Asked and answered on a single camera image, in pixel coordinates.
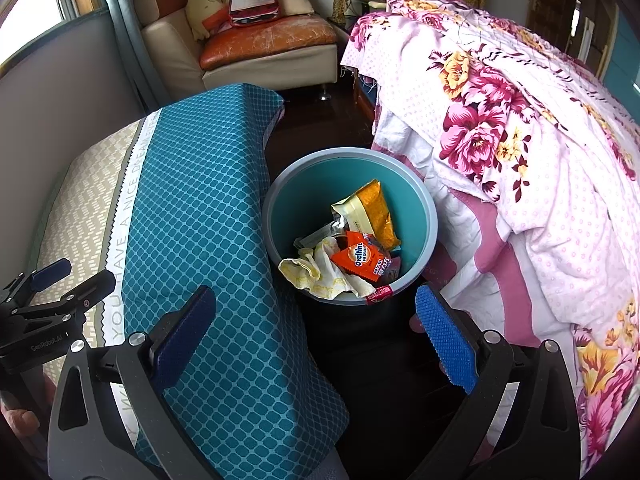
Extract orange snack packet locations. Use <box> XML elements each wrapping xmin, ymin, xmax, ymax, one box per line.
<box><xmin>330</xmin><ymin>231</ymin><xmax>393</xmax><ymax>282</ymax></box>

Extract window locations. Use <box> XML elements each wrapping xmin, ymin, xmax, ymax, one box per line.
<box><xmin>0</xmin><ymin>0</ymin><xmax>108</xmax><ymax>61</ymax></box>

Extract cream printed pillow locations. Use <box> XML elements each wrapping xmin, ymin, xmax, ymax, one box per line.
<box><xmin>186</xmin><ymin>0</ymin><xmax>236</xmax><ymax>41</ymax></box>

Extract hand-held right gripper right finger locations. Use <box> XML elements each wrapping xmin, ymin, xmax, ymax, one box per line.
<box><xmin>410</xmin><ymin>282</ymin><xmax>583</xmax><ymax>480</ymax></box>

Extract grey blue curtain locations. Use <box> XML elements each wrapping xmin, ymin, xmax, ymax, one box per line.
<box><xmin>85</xmin><ymin>0</ymin><xmax>168</xmax><ymax>111</ymax></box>

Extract cream leather sofa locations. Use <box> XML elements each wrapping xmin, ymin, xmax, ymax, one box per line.
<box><xmin>134</xmin><ymin>0</ymin><xmax>340</xmax><ymax>101</ymax></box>

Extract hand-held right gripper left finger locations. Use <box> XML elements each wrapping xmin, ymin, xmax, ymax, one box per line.
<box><xmin>47</xmin><ymin>285</ymin><xmax>226</xmax><ymax>480</ymax></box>

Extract dark purple wrapper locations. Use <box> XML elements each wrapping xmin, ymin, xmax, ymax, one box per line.
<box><xmin>372</xmin><ymin>240</ymin><xmax>402</xmax><ymax>281</ymax></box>

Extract blue grey fleece cloth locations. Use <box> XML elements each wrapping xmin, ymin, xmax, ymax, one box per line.
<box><xmin>320</xmin><ymin>457</ymin><xmax>351</xmax><ymax>480</ymax></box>

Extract blue teal plastic bin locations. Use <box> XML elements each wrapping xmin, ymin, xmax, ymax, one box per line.
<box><xmin>263</xmin><ymin>147</ymin><xmax>438</xmax><ymax>311</ymax></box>

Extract teal patterned table cloth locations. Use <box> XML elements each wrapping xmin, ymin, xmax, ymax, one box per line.
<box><xmin>27</xmin><ymin>84</ymin><xmax>351</xmax><ymax>480</ymax></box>

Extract yellow packet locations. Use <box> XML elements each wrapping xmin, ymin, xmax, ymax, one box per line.
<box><xmin>278</xmin><ymin>236</ymin><xmax>376</xmax><ymax>302</ymax></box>

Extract dark wooden cabinet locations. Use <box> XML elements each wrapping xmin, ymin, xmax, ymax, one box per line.
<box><xmin>527</xmin><ymin>0</ymin><xmax>616</xmax><ymax>66</ymax></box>

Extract person's left hand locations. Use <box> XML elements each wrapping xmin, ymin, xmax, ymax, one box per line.
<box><xmin>0</xmin><ymin>374</ymin><xmax>60</xmax><ymax>461</ymax></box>

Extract grey upholstered headboard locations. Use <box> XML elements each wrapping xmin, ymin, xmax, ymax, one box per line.
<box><xmin>0</xmin><ymin>7</ymin><xmax>151</xmax><ymax>261</ymax></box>

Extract orange seat cushion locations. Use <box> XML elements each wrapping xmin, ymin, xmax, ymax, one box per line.
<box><xmin>200</xmin><ymin>15</ymin><xmax>338</xmax><ymax>71</ymax></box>

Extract floral bed sheet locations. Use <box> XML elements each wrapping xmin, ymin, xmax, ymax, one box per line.
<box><xmin>340</xmin><ymin>0</ymin><xmax>640</xmax><ymax>321</ymax></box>

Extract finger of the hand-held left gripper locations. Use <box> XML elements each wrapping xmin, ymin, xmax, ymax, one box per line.
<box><xmin>0</xmin><ymin>258</ymin><xmax>72</xmax><ymax>306</ymax></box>
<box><xmin>10</xmin><ymin>268</ymin><xmax>117</xmax><ymax>326</ymax></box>

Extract gold orange snack bag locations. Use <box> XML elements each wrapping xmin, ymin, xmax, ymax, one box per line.
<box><xmin>331</xmin><ymin>180</ymin><xmax>402</xmax><ymax>252</ymax></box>

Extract wooden bed frame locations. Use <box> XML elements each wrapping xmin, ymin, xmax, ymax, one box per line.
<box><xmin>352</xmin><ymin>72</ymin><xmax>381</xmax><ymax>121</ymax></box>

